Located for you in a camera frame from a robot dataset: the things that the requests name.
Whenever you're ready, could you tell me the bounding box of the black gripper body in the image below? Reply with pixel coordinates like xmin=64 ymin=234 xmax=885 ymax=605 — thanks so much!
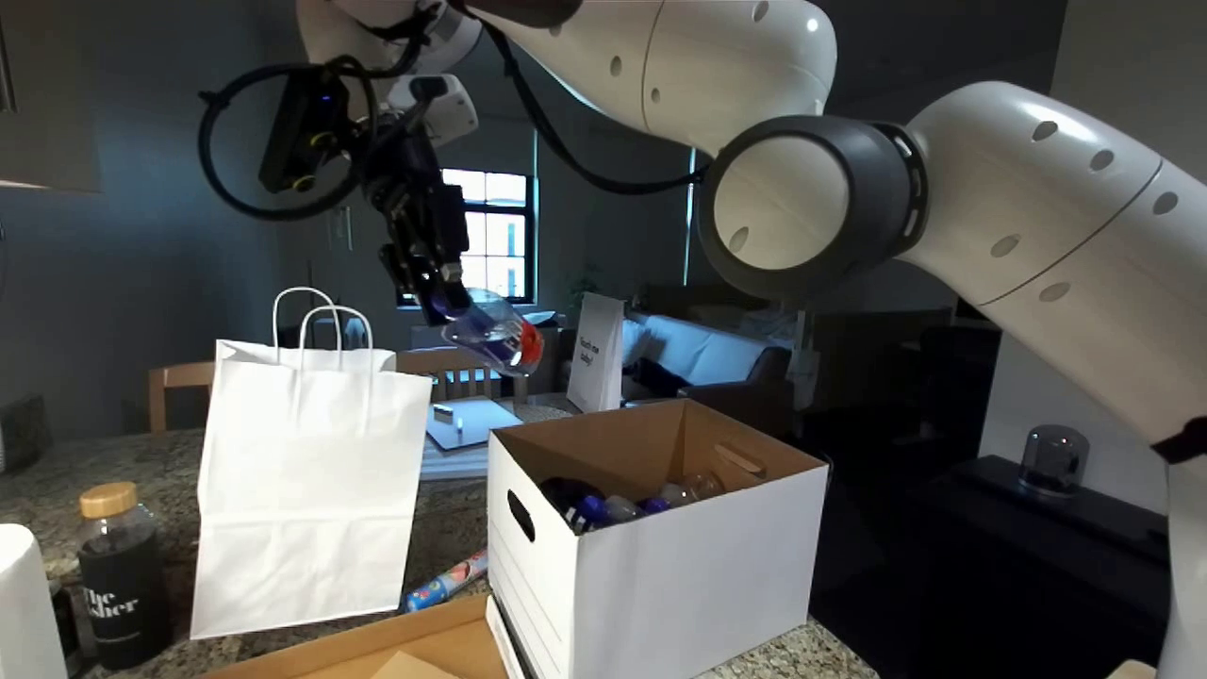
xmin=362 ymin=124 xmax=470 ymax=285

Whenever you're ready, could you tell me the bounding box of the white cardboard storage box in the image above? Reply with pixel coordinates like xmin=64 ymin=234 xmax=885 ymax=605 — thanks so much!
xmin=481 ymin=396 xmax=835 ymax=679

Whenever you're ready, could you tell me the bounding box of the bright gridded window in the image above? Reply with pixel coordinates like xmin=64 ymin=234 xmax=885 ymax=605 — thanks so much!
xmin=391 ymin=164 xmax=538 ymax=309

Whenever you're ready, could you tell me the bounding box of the light wooden chair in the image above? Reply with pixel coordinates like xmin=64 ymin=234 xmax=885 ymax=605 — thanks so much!
xmin=391 ymin=348 xmax=530 ymax=406
xmin=143 ymin=359 xmax=218 ymax=439

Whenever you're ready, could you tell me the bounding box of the light blue flat pad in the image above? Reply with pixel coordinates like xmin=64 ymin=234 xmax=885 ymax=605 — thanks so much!
xmin=418 ymin=439 xmax=496 ymax=485

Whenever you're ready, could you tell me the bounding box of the white paper bag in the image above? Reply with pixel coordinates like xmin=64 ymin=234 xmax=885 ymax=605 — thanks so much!
xmin=186 ymin=283 xmax=437 ymax=645

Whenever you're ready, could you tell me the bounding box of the living room sofa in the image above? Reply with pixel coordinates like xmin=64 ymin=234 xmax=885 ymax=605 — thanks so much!
xmin=618 ymin=307 xmax=799 ymax=439

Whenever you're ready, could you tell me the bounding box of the colourful blue red tube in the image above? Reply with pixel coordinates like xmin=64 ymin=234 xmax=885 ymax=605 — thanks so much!
xmin=400 ymin=548 xmax=489 ymax=616

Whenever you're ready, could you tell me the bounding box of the wooden tray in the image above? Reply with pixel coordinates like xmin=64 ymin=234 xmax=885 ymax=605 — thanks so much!
xmin=212 ymin=586 xmax=538 ymax=679

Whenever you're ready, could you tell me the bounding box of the dark jar with wooden lid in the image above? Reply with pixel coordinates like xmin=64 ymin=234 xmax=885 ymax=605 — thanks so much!
xmin=66 ymin=479 xmax=167 ymax=676

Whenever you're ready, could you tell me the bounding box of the clear glass jar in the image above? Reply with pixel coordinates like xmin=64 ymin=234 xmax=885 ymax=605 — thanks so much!
xmin=1013 ymin=421 xmax=1090 ymax=499

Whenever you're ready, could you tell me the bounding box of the dark side table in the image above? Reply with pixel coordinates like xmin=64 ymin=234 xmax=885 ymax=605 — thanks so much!
xmin=910 ymin=451 xmax=1193 ymax=679

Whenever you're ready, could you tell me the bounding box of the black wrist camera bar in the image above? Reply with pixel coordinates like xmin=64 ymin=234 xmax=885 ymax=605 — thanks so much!
xmin=257 ymin=66 xmax=354 ymax=198

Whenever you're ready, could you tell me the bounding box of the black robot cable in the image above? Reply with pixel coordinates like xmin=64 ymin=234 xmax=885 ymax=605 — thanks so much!
xmin=196 ymin=0 xmax=710 ymax=222

